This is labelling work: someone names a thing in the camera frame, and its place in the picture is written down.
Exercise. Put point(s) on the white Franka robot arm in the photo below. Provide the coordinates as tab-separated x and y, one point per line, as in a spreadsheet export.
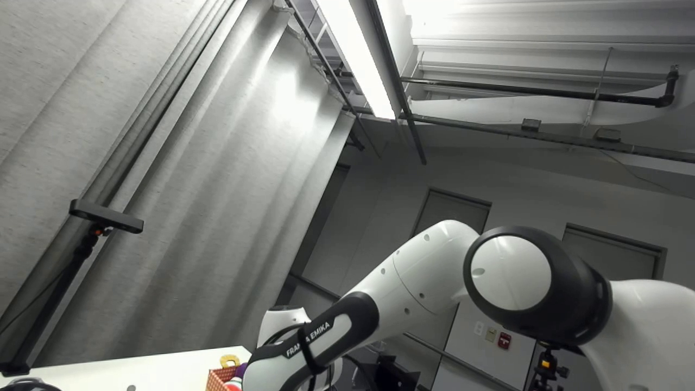
425	268

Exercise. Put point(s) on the checkered open toy box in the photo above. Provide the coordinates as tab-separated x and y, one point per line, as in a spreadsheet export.
217	381

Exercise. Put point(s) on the black pot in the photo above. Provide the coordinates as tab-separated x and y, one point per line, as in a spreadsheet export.
23	386

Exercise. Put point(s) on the grey door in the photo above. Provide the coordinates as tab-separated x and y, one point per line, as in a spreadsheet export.
447	210
615	251

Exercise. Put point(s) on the long ceiling light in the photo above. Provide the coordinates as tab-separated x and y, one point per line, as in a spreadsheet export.
354	50

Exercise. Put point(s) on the grey white curtain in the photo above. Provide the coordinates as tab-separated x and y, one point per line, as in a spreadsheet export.
181	218

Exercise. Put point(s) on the grey ceiling conduit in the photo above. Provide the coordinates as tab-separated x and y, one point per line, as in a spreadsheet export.
542	134

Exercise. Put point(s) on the red fire alarm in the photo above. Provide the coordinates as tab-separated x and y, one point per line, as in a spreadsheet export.
503	342

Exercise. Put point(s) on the black ceiling pipe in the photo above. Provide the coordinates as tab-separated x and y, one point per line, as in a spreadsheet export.
542	91

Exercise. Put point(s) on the black camera bar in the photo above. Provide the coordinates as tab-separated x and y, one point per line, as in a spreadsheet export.
107	217

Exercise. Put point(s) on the black camera stand pole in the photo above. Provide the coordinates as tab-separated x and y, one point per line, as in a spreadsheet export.
49	297

